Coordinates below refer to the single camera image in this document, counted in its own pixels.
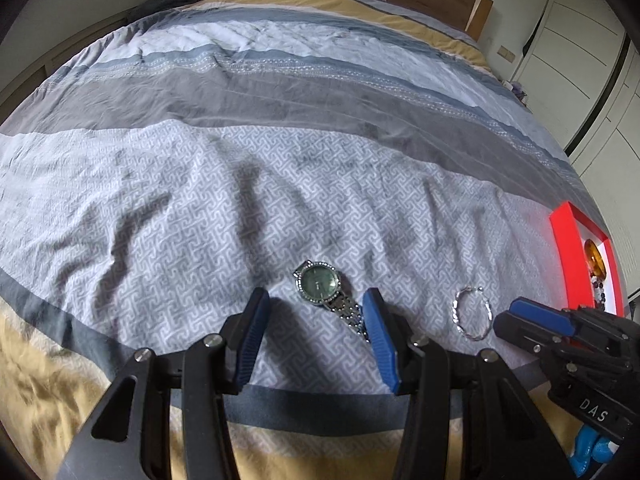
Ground red jewelry box tray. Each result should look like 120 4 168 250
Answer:
549 202 626 316

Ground dark clothes pile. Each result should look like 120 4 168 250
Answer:
126 0 198 23

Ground dark beaded bracelet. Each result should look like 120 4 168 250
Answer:
590 274 609 309

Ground low wooden side cabinet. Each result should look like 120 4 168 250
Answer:
1 9 130 122

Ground silver twisted bracelet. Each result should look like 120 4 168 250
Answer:
451 285 494 343

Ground striped bed duvet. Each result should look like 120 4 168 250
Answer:
1 0 601 479

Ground orange amber bangle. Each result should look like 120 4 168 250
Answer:
584 238 606 281

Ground silver watch green dial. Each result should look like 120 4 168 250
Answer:
293 260 369 342

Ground white sliding wardrobe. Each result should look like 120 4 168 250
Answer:
516 0 639 299

